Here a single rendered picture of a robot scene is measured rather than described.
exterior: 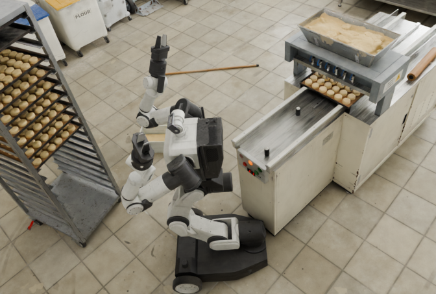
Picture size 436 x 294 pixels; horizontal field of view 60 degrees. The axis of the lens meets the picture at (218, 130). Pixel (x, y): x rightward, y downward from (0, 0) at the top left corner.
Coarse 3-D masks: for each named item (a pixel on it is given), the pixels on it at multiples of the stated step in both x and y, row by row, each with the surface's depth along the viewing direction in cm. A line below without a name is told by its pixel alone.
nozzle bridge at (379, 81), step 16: (288, 48) 260; (304, 48) 250; (320, 48) 248; (304, 64) 262; (336, 64) 235; (352, 64) 232; (384, 64) 229; (400, 64) 227; (336, 80) 247; (368, 80) 223; (384, 80) 219; (400, 80) 239; (384, 96) 234
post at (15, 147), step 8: (0, 120) 198; (0, 128) 199; (8, 136) 205; (16, 144) 210; (16, 152) 212; (24, 160) 218; (32, 168) 225; (32, 176) 229; (40, 184) 233; (48, 192) 241; (56, 200) 249; (56, 208) 253; (64, 216) 259; (72, 224) 269; (80, 240) 283
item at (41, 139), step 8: (56, 120) 247; (64, 120) 244; (48, 128) 240; (56, 128) 241; (40, 136) 234; (48, 136) 235; (0, 144) 236; (32, 144) 230; (40, 144) 230; (32, 152) 227
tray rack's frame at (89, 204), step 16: (0, 0) 199; (16, 0) 197; (0, 16) 186; (0, 176) 277; (64, 176) 331; (64, 192) 319; (80, 192) 317; (96, 192) 315; (112, 192) 313; (80, 208) 305; (96, 208) 303; (48, 224) 298; (80, 224) 295; (96, 224) 293
